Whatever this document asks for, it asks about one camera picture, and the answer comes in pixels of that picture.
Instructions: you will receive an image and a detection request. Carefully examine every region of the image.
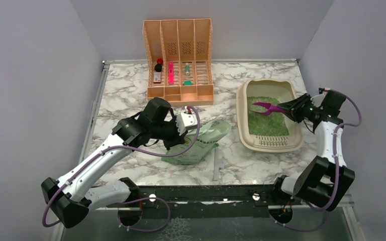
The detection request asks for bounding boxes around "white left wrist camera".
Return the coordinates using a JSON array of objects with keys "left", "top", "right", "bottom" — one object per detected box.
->
[{"left": 176, "top": 106, "right": 199, "bottom": 134}]

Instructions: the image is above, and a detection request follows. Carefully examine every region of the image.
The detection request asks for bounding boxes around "red and black stamp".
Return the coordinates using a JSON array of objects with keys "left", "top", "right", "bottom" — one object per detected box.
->
[{"left": 154, "top": 58, "right": 163, "bottom": 72}]

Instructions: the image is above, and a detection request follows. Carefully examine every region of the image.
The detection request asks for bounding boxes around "orange plastic file organizer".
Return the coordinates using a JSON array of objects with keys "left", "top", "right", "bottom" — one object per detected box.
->
[{"left": 142, "top": 19, "right": 214, "bottom": 106}]

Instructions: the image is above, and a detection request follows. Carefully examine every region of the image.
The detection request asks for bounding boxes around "beige litter box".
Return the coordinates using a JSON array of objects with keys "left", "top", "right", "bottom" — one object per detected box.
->
[{"left": 236, "top": 79, "right": 303, "bottom": 153}]

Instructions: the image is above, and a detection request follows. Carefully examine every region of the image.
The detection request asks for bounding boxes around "green litter bag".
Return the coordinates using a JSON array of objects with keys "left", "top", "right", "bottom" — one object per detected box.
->
[{"left": 161, "top": 119, "right": 232, "bottom": 165}]

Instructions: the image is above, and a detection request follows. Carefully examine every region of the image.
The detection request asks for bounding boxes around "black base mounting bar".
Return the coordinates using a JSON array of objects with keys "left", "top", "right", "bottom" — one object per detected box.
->
[{"left": 71, "top": 178, "right": 305, "bottom": 220}]

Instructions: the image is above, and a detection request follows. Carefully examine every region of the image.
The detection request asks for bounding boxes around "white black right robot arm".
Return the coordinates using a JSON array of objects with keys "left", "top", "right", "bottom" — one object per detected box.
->
[{"left": 270, "top": 89, "right": 355, "bottom": 211}]

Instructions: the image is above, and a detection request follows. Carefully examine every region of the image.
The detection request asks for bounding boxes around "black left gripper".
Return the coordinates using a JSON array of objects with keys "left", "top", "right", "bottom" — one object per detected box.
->
[{"left": 151, "top": 115, "right": 188, "bottom": 151}]

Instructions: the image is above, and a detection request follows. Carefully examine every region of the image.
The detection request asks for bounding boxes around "green tape dispenser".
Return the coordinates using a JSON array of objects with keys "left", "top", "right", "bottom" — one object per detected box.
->
[{"left": 183, "top": 80, "right": 195, "bottom": 86}]

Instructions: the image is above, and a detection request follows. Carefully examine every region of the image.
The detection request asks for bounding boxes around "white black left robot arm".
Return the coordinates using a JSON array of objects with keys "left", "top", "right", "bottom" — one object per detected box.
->
[{"left": 41, "top": 97, "right": 201, "bottom": 228}]

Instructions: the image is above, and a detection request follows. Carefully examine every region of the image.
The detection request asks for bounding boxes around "green white glue stick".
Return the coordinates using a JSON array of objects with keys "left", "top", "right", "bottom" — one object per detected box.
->
[{"left": 184, "top": 62, "right": 190, "bottom": 76}]

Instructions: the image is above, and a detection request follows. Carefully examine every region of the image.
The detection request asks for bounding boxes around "purple litter scoop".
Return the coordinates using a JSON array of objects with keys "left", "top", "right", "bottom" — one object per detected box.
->
[{"left": 252, "top": 102, "right": 291, "bottom": 116}]

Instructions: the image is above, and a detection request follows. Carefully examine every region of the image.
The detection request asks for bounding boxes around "red white small box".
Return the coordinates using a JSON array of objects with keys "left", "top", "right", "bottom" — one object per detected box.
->
[{"left": 153, "top": 72, "right": 161, "bottom": 84}]

